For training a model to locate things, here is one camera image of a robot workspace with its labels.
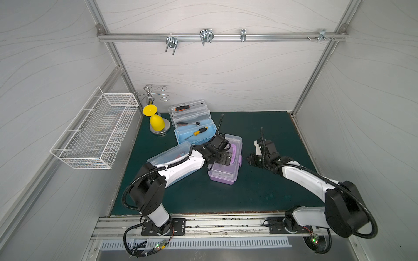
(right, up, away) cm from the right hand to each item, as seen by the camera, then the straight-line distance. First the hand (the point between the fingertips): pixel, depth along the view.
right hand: (247, 157), depth 88 cm
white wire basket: (-70, +10, -20) cm, 73 cm away
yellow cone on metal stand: (-52, +18, +8) cm, 55 cm away
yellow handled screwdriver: (-29, +13, +19) cm, 38 cm away
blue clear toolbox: (-32, +20, +15) cm, 41 cm away
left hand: (-15, 0, -3) cm, 15 cm away
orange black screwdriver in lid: (-40, +29, +17) cm, 52 cm away
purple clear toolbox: (-13, -7, -7) cm, 16 cm away
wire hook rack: (-56, +35, +2) cm, 66 cm away
